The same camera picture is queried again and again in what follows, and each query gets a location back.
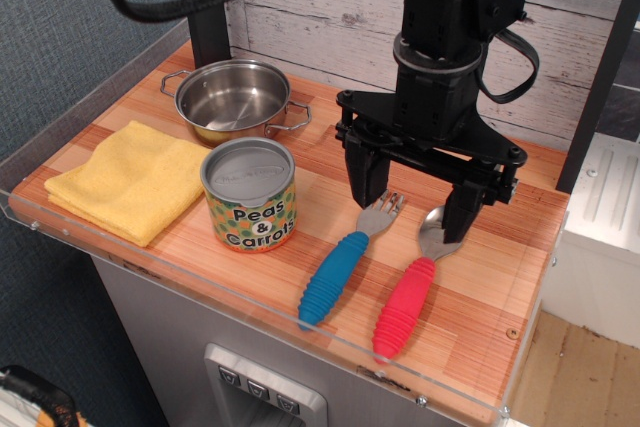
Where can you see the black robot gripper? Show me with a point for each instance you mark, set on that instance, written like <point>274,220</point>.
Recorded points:
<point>430,123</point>

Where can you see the peas and carrots can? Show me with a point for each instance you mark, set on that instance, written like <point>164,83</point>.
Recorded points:
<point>249,184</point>

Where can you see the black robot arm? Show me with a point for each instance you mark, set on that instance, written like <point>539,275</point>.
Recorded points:
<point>451,32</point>

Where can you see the clear acrylic counter guard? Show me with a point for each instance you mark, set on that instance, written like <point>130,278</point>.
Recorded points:
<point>465,356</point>

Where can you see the white toy appliance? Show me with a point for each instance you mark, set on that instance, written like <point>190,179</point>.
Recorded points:
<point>593,279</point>

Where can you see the stainless steel pot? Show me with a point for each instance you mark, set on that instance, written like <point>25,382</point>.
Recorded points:
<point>235,98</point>

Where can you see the silver dispenser button panel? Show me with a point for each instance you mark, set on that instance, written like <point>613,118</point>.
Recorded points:
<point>249,394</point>

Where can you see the folded yellow cloth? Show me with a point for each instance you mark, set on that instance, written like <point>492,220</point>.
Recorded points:
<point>135,184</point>

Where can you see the grey toy cabinet body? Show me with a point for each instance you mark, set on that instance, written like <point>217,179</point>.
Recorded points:
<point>169,333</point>

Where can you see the orange and black object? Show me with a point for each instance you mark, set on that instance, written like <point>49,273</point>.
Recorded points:
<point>27,399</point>

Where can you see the red handled spoon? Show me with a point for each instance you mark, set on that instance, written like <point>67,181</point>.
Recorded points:
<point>399,316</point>

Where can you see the blue handled fork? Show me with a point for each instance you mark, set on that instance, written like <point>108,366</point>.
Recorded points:
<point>328,282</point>

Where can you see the dark right post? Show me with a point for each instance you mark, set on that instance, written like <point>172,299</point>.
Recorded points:
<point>608,67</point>

